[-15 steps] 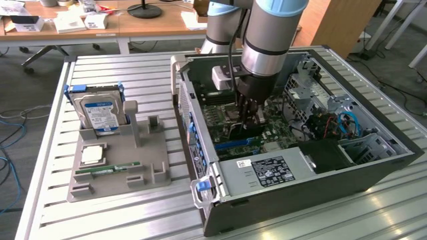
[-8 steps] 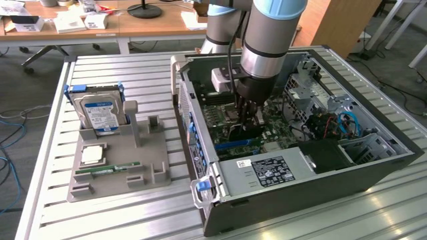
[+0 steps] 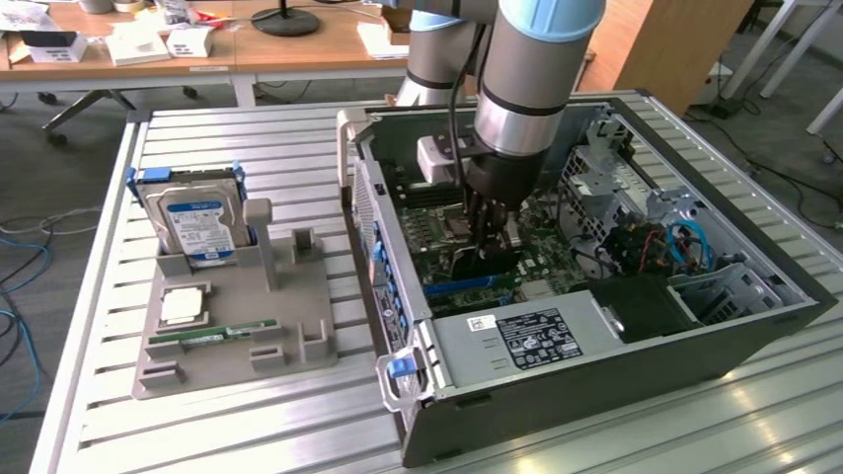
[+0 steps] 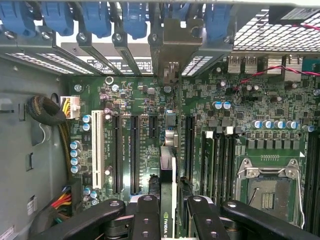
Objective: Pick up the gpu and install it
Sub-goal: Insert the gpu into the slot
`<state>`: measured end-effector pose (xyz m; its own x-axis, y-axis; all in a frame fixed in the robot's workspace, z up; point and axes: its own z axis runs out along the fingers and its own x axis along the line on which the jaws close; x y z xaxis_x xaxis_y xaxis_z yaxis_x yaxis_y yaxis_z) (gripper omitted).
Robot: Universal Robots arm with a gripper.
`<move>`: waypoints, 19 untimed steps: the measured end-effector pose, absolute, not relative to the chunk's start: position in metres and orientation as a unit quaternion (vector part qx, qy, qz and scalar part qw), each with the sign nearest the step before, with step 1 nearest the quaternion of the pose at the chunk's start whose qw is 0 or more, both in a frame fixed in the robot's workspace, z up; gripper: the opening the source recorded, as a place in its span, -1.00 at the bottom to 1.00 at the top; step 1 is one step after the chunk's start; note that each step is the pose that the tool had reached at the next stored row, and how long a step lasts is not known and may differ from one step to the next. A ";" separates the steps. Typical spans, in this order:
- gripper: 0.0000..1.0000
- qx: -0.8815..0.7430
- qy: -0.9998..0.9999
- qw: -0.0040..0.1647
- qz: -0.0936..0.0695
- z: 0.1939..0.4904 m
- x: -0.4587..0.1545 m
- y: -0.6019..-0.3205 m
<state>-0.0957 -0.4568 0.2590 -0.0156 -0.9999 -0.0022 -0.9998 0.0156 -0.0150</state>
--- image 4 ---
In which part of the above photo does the long PCIe expansion slot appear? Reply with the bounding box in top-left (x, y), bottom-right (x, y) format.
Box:
top-left (129, 114), bottom-right (141, 196)
top-left (184, 115), bottom-right (196, 185)
top-left (111, 113), bottom-right (124, 196)

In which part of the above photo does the CPU socket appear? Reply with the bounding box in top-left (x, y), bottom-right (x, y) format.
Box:
top-left (236, 157), bottom-right (306, 227)

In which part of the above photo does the white PCI expansion slot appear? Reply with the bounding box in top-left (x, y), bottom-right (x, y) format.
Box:
top-left (91, 109), bottom-right (105, 190)

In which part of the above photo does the short PCIe expansion slot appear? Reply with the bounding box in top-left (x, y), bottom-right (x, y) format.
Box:
top-left (149, 115), bottom-right (159, 140)

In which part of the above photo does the thin metal locking lever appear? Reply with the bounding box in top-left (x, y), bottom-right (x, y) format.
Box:
top-left (296, 159), bottom-right (307, 229)

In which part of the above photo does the green motherboard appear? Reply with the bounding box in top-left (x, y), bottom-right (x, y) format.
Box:
top-left (59, 56), bottom-right (320, 240)

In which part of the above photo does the white power connector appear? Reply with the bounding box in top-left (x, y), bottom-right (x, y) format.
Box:
top-left (59, 96), bottom-right (81, 120)

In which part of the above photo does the black open PC case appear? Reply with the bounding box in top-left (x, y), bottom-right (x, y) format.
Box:
top-left (0, 0), bottom-right (320, 240)

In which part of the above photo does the blue card retention clip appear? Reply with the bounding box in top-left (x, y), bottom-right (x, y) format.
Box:
top-left (203, 2), bottom-right (235, 43)
top-left (40, 0), bottom-right (75, 36)
top-left (0, 0), bottom-right (36, 37)
top-left (121, 1), bottom-right (148, 40)
top-left (162, 2), bottom-right (191, 23)
top-left (80, 1), bottom-right (113, 38)

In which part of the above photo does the coloured power wire bundle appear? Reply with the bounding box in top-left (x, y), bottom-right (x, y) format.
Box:
top-left (51, 186), bottom-right (73, 225)

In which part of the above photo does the black sleeved power cable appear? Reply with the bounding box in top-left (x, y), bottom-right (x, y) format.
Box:
top-left (26, 94), bottom-right (72, 181)

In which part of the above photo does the red and black twisted wire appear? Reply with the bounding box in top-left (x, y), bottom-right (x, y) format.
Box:
top-left (238, 23), bottom-right (320, 86)

